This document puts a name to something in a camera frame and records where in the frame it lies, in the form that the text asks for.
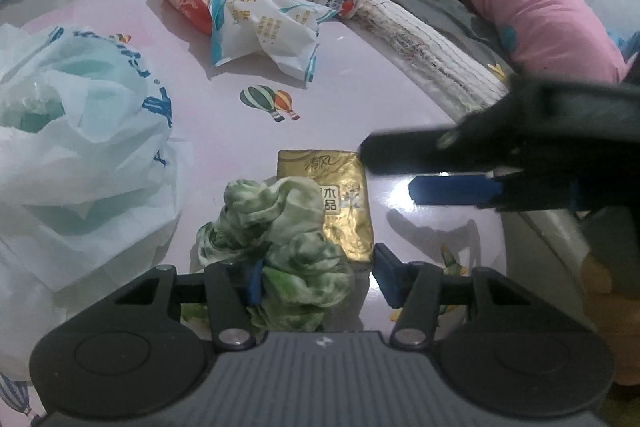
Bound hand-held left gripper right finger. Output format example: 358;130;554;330
372;243;556;350

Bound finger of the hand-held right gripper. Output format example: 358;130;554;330
407;173;506;208
360;94;531;175

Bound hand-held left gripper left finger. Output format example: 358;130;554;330
90;259;263;353

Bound green white cloth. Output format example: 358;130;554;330
196;177;356;333

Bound gold tissue pack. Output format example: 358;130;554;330
277;149;376;265

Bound rolled white quilt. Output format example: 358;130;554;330
200;0;511;110

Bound pink pillow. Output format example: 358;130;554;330
457;0;628;85

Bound dark blanket with yellow print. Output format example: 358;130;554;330
295;0;523;80

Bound pink balloon print sheet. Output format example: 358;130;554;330
0;0;511;427

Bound blue white tissue pack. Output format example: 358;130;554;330
209;0;341;88

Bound white plastic bag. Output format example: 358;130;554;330
0;24;183;380

